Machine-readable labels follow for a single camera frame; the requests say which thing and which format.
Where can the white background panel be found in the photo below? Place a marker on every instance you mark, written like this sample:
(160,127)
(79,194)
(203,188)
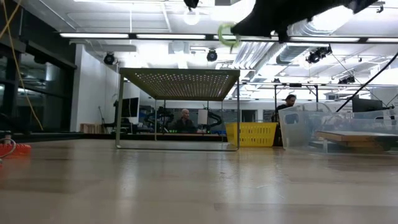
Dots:
(202,116)

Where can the black ceiling track spotlight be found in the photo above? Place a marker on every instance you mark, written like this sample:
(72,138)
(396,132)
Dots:
(318,55)
(346,80)

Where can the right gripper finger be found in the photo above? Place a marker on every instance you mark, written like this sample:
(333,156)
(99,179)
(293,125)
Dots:
(255,21)

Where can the overhead light bar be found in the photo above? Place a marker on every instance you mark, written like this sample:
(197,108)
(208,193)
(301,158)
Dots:
(171,36)

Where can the yellow plastic basket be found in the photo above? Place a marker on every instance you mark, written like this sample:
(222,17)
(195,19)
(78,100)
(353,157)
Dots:
(255,133)

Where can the green perforated metal shelf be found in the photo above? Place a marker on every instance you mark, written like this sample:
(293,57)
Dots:
(183,84)

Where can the person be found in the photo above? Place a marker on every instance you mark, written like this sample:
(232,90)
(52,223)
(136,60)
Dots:
(290,99)
(185,123)

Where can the background black robot arm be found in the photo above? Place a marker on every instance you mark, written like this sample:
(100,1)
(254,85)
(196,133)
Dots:
(214,119)
(160,116)

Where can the wooden slat crate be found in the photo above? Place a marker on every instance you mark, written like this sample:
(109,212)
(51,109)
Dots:
(90,128)

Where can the black desktop monitor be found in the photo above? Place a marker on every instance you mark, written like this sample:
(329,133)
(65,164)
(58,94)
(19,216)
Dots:
(367,105)

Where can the clear plastic container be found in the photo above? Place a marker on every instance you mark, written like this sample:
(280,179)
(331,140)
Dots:
(298,133)

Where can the short grey metal post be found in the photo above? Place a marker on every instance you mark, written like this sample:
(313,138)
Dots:
(7,135)

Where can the black wall monitor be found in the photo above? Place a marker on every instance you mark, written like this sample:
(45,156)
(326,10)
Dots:
(130,107)

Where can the black table frame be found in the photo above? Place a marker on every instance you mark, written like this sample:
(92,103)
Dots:
(46,136)

